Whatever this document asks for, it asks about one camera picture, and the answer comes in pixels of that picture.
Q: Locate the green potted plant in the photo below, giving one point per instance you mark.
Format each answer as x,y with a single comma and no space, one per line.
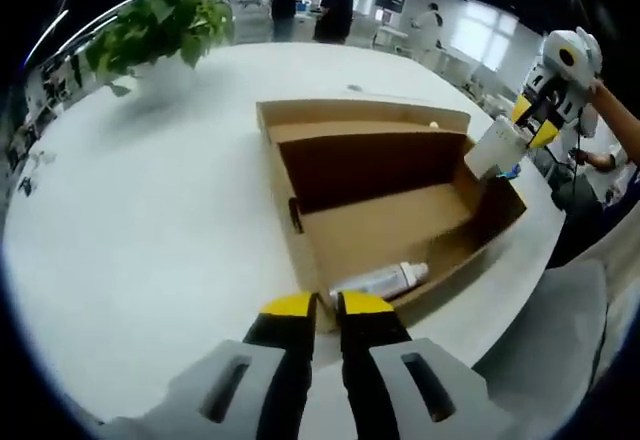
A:
165,25

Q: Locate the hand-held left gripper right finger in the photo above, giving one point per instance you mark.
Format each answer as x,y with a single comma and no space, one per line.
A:
395,390

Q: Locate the white silver tube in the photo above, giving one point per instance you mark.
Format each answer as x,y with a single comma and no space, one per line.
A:
380,280

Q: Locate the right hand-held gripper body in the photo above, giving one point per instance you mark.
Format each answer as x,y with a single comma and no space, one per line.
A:
575,60

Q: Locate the white soft packet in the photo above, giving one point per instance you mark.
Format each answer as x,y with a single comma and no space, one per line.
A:
495,147

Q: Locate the brown cardboard shoe box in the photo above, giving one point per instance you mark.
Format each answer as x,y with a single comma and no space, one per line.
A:
380,210

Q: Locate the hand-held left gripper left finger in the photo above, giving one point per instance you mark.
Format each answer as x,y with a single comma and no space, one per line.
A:
235,390

